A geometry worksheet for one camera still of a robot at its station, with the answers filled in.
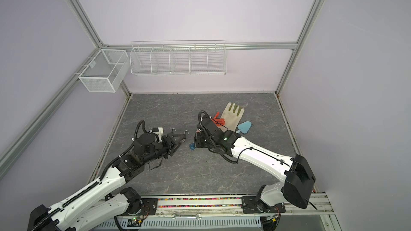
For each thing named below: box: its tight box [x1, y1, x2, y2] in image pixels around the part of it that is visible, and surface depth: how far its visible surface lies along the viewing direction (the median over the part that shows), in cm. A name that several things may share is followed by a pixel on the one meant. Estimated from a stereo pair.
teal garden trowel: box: [235, 120, 252, 135], surface depth 104 cm
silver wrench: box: [171, 212, 202, 221], surface depth 72 cm
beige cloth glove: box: [219, 102, 245, 133], surface depth 110 cm
